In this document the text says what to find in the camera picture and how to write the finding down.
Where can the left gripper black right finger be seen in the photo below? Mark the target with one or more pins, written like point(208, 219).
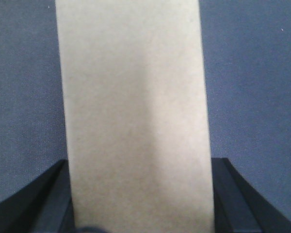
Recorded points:
point(239, 207)

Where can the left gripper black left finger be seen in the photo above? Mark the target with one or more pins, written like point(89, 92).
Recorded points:
point(43, 206)

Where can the small brown cardboard package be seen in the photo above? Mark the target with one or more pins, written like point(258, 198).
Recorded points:
point(136, 115)

